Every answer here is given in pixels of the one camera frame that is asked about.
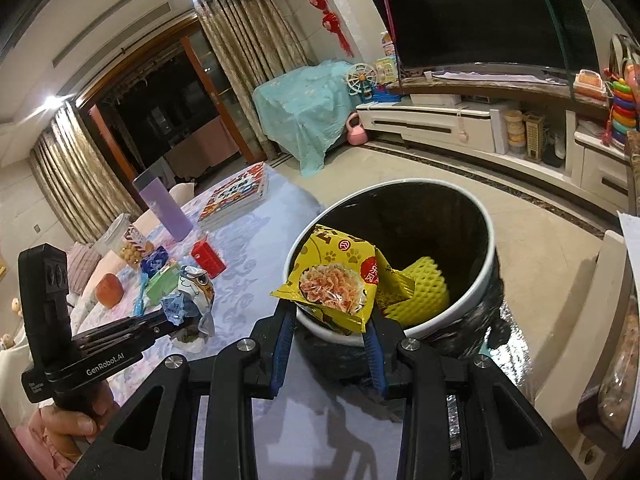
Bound ceiling air vent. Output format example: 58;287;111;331
52;2;171;68

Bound orange toy phone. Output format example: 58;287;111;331
574;69;608;101

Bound wooden sliding glass door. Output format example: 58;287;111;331
75;12;261;181

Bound ferris wheel toy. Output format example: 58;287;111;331
346;62;373;101

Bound yellow snack packet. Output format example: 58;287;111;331
270;224;416;335

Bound beige curtain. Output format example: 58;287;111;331
194;0;311;161
29;102;123;246

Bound pink kettlebell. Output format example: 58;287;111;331
345;112;368;147

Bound cream chair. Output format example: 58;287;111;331
575;230;631;466

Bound yellow stacked containers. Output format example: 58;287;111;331
505;110;526;156

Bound red carton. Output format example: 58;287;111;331
191;232;227;279

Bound teal cloth cover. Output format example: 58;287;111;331
252;59;361;177

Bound white blue wrapper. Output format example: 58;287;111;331
165;265;217;343

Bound black television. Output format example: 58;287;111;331
362;0;601;73

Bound red apple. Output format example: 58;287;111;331
95;272;125;307

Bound toy house box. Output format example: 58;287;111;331
375;55;399;86

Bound clear jar of snack balls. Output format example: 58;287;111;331
102;214;156;267

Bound clear plastic snack bag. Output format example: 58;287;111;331
597;290;640;436

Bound dark blue packet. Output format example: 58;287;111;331
140;246;168;276

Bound wooden slatted box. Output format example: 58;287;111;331
522;112;546;161

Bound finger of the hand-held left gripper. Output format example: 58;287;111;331
75;317;198;356
72;309;173;343

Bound striped pink cushion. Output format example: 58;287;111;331
67;242;103;293

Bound green packet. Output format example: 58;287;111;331
145;266;182;311

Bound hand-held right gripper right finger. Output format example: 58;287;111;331
362;311;586;480

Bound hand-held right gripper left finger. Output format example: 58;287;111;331
65;309;297;480

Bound yellow foam fruit net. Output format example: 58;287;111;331
387;256;451;323

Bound white paper sheet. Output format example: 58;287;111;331
617;211;640;286

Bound person's left hand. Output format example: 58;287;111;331
39;386;121;464

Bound purple bottle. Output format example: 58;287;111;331
132;167;193;241

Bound white waste bin black liner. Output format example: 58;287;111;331
284;180;511;386

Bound white television cabinet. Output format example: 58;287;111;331
356;67;640;211

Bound stacking ring toy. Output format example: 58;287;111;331
602;67;640;136

